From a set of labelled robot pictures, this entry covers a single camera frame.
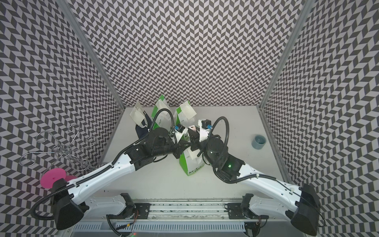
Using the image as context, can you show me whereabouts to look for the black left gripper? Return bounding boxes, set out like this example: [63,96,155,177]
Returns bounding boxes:
[153,135,191,159]

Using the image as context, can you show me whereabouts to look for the green white tea bag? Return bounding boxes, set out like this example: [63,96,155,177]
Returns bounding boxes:
[175,100,197,141]
[151,95,172,131]
[179,147,205,176]

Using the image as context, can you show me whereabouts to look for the navy and cream tote bag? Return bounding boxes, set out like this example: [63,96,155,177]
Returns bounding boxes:
[130,102,152,139]

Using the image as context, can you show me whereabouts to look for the pink stapler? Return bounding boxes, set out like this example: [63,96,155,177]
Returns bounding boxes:
[188,125,197,132]

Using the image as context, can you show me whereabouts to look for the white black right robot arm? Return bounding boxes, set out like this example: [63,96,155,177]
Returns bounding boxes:
[188,117,326,237]

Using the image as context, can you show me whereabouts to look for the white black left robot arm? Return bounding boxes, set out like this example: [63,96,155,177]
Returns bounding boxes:
[30,120,197,230]

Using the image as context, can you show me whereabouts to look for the blue-grey ceramic cup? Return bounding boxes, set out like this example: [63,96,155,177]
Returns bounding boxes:
[251,134,266,150]

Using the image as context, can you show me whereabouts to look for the pink plastic disc spool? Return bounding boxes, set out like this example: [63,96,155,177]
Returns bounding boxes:
[40,168,77,189]

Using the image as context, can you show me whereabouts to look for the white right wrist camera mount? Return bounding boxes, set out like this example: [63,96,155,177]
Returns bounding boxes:
[198,119,212,142]

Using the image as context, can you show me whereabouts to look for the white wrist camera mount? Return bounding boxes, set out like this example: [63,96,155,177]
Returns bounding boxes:
[198,119,212,142]
[174,123,188,142]

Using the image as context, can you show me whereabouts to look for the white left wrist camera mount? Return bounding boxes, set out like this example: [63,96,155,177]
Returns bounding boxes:
[174,123,188,142]

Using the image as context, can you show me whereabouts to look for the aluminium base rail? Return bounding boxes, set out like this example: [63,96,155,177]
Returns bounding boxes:
[70,197,305,237]

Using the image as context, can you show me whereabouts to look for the silver wire rack stand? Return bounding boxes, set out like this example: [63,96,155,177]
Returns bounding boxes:
[19,124,97,172]

